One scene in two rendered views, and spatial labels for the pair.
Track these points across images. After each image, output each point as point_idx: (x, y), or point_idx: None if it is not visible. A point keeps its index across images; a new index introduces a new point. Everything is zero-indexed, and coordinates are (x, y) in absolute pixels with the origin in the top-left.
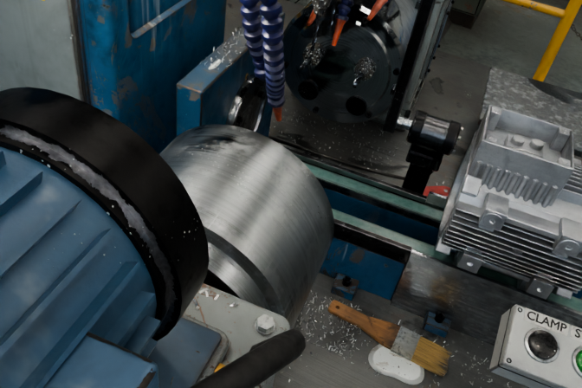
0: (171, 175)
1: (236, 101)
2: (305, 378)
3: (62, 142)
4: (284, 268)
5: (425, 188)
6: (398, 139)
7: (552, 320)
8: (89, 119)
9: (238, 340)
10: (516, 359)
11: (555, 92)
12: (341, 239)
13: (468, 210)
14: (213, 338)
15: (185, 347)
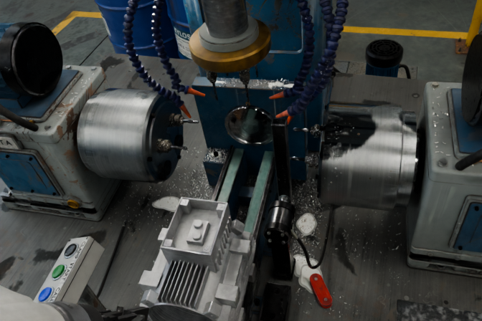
0: (9, 54)
1: (232, 109)
2: (150, 230)
3: (4, 33)
4: (94, 140)
5: (321, 282)
6: (393, 264)
7: (79, 252)
8: (12, 33)
9: (43, 124)
10: (69, 243)
11: None
12: None
13: None
14: (39, 115)
15: (36, 111)
